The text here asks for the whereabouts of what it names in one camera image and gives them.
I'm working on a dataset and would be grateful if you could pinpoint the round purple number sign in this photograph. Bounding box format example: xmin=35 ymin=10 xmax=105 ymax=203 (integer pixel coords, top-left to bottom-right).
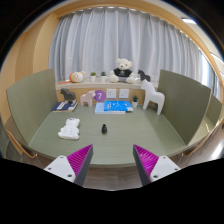
xmin=93 ymin=89 xmax=107 ymax=103

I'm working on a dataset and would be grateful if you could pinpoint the green desk partition panel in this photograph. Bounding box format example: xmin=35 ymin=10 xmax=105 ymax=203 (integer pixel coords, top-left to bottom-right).
xmin=5 ymin=68 xmax=58 ymax=145
xmin=157 ymin=69 xmax=213 ymax=146

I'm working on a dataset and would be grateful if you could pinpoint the white bear-shaped power strip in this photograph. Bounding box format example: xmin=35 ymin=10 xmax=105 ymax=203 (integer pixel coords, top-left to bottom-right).
xmin=57 ymin=117 xmax=81 ymax=141

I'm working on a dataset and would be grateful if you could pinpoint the wooden desk back ledge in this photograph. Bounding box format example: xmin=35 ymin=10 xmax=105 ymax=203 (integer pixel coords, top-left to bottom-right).
xmin=54 ymin=79 xmax=159 ymax=105

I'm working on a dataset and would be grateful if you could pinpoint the small black wooden horse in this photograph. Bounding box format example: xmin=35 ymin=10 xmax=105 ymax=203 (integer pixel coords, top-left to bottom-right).
xmin=137 ymin=69 xmax=152 ymax=82

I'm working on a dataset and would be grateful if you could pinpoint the white wall socket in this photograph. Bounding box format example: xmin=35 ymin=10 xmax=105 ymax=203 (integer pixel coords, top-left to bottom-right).
xmin=118 ymin=88 xmax=130 ymax=99
xmin=105 ymin=88 xmax=118 ymax=100

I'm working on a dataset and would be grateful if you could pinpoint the cream teddy bear black shirt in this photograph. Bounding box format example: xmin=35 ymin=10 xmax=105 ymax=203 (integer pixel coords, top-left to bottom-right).
xmin=109 ymin=58 xmax=137 ymax=84

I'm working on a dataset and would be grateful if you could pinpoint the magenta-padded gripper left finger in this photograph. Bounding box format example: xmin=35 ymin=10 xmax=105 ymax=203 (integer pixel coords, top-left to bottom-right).
xmin=43 ymin=143 xmax=94 ymax=187

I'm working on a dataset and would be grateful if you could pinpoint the dark grey wooden horse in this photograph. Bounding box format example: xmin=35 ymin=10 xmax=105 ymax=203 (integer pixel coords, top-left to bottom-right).
xmin=60 ymin=87 xmax=77 ymax=104

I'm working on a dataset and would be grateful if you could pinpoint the large white wooden horse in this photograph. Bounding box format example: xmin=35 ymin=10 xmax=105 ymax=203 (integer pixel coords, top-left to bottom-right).
xmin=140 ymin=79 xmax=166 ymax=116

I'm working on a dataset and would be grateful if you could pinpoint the grey-white curtain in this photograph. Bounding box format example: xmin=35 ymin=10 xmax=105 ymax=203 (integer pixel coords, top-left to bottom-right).
xmin=48 ymin=6 xmax=204 ymax=89

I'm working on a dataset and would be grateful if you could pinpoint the bright blue book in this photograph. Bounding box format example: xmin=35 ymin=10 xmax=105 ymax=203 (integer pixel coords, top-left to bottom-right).
xmin=103 ymin=100 xmax=134 ymax=113

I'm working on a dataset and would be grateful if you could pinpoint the pink wooden horse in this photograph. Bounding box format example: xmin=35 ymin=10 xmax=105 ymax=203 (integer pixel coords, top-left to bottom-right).
xmin=79 ymin=90 xmax=97 ymax=108

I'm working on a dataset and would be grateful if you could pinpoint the orange and cream plush toy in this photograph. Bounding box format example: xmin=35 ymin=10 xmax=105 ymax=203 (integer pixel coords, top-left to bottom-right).
xmin=69 ymin=70 xmax=87 ymax=84

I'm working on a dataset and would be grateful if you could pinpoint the dark blue book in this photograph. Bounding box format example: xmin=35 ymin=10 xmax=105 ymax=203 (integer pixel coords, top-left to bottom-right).
xmin=51 ymin=100 xmax=79 ymax=113

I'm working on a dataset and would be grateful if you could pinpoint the wooden chair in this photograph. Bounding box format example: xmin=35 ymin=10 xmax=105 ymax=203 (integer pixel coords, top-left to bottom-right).
xmin=4 ymin=128 xmax=38 ymax=159

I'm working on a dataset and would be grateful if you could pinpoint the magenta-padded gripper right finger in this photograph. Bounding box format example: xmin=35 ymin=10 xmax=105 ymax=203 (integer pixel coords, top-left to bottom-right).
xmin=132 ymin=143 xmax=182 ymax=186

